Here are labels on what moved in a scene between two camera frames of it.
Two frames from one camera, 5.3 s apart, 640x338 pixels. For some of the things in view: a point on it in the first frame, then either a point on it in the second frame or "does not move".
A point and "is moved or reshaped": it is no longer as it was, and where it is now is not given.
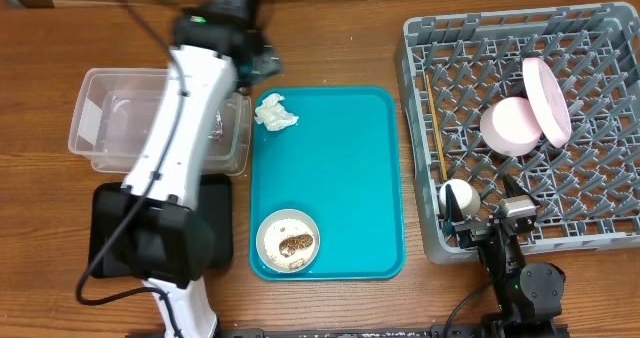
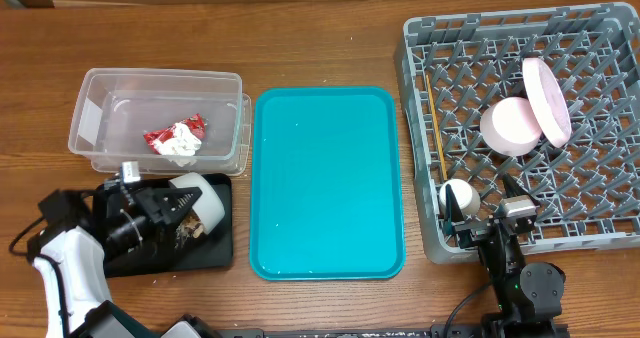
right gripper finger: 512,188 does not move
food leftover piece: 288,246 is moved or reshaped
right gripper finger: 453,211 does not move
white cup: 467,197 does not move
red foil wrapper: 218,133 is moved or reshaped
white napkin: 273,115 is moved or reshaped
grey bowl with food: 287,241 to 208,208
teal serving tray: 340,163 does not move
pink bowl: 511,126 does not move
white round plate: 549,104 does not move
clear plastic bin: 119,111 does not move
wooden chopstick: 437,128 does not move
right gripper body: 473,230 does not move
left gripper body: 267,62 to 132,228
